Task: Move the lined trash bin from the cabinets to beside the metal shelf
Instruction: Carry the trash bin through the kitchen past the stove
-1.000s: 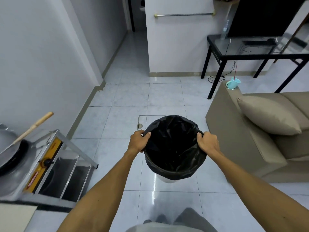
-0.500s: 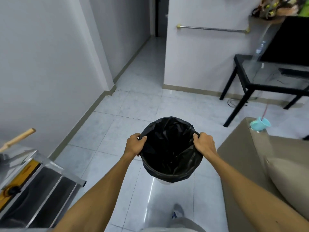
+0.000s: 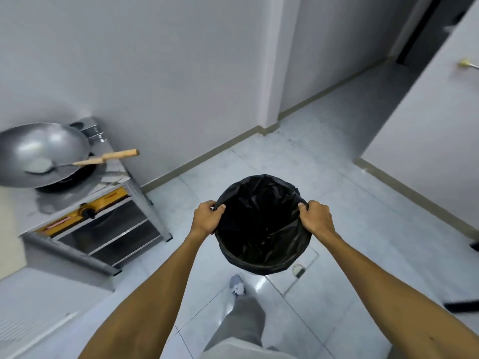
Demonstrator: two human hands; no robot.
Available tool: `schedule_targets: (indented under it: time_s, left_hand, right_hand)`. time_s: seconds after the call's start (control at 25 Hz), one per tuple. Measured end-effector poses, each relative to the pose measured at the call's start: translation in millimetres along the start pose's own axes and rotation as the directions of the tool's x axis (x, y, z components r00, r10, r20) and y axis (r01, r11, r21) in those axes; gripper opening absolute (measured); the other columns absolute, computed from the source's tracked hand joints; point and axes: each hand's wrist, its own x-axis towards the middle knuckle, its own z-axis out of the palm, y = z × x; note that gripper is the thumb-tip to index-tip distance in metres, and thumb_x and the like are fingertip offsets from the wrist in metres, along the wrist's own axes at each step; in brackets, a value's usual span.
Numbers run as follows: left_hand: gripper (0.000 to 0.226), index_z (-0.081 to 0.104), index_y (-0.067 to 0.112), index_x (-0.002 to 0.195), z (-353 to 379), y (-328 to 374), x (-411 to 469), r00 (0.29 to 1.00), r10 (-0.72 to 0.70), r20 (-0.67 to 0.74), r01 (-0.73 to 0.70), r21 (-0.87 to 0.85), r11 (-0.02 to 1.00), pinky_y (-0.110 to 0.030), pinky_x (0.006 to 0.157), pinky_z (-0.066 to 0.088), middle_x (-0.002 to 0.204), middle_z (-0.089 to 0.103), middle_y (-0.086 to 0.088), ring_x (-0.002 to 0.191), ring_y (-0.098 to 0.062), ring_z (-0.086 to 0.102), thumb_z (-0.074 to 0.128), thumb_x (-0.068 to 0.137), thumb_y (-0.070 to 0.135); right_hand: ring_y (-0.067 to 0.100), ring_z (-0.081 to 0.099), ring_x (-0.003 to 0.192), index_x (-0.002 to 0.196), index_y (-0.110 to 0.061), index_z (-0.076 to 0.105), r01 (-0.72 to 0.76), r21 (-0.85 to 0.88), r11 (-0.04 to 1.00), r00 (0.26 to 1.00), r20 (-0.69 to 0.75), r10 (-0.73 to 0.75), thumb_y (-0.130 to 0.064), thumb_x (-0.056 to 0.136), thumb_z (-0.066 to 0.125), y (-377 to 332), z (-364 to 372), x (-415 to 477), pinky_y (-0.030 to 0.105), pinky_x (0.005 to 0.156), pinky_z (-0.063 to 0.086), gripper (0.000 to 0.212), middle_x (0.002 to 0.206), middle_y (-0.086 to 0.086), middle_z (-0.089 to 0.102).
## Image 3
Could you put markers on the person's right hand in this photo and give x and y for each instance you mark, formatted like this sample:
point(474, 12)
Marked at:
point(318, 220)

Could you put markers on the person's left hand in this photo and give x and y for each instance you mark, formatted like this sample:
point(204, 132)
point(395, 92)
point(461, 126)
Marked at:
point(204, 222)

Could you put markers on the person's left thumb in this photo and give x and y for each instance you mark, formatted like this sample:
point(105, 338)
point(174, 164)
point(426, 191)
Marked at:
point(220, 209)

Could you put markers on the person's right thumb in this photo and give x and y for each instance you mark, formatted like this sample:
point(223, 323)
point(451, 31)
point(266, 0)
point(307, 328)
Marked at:
point(302, 208)

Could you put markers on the black bin with bag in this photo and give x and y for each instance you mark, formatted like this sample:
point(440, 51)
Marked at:
point(262, 228)

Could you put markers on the person's left forearm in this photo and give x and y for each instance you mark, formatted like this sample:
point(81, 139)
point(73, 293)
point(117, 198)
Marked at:
point(149, 299)

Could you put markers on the person's right forearm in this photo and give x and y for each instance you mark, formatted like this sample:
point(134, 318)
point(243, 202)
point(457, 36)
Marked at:
point(389, 299)

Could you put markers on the person's grey white shoe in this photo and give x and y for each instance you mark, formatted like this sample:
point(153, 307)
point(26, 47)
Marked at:
point(237, 284)

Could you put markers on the steel gas stove stand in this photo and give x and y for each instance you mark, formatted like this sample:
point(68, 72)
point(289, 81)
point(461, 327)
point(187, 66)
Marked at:
point(112, 228)

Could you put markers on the person's grey trouser leg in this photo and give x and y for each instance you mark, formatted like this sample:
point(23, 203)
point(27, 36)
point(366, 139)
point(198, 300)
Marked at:
point(241, 321)

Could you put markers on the black stove knob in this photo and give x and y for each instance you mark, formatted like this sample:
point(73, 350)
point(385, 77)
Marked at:
point(88, 212)

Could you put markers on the small steel pot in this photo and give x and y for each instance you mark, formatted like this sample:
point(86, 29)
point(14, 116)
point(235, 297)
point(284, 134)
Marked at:
point(91, 131)

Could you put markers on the white door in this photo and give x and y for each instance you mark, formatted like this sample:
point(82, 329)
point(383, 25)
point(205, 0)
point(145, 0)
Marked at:
point(430, 127)

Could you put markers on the black object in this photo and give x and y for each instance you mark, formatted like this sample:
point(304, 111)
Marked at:
point(475, 246)

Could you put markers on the large steel wok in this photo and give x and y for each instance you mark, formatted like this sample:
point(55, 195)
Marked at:
point(45, 145)

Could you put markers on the black bar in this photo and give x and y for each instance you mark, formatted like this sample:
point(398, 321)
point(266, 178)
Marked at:
point(462, 307)

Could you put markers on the white cabinet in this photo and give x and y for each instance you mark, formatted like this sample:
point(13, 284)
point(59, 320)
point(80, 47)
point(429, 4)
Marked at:
point(41, 306)

